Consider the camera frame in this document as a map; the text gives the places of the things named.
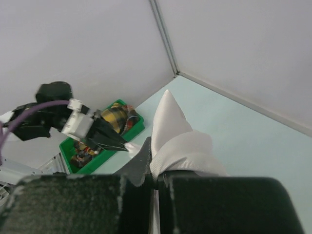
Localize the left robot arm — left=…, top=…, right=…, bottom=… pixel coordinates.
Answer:
left=0, top=81, right=127, bottom=152

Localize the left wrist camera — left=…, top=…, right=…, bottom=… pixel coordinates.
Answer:
left=61, top=98, right=94, bottom=141

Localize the green plastic bin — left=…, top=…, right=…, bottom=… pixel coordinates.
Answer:
left=59, top=99, right=145, bottom=174

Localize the yellow plaid shirt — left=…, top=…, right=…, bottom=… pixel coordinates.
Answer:
left=78, top=113, right=126, bottom=154

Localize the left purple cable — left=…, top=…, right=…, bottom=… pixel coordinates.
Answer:
left=0, top=100, right=70, bottom=166

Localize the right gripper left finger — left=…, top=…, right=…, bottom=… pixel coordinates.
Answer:
left=0, top=137, right=152, bottom=234

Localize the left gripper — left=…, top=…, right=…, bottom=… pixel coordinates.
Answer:
left=82, top=110, right=128, bottom=151

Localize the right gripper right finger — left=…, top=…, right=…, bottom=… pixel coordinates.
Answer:
left=158, top=171, right=304, bottom=234

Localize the white long sleeve shirt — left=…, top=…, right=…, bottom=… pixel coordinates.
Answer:
left=120, top=91, right=227, bottom=234

